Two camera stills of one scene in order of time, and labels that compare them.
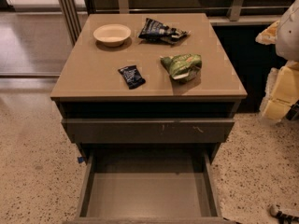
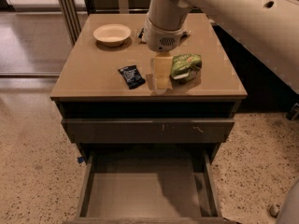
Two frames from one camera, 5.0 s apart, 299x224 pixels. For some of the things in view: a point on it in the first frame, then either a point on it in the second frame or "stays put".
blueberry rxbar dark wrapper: (133, 77) stays put
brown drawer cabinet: (149, 97) stays put
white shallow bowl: (112, 35) stays put
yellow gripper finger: (282, 91) -> (163, 73)
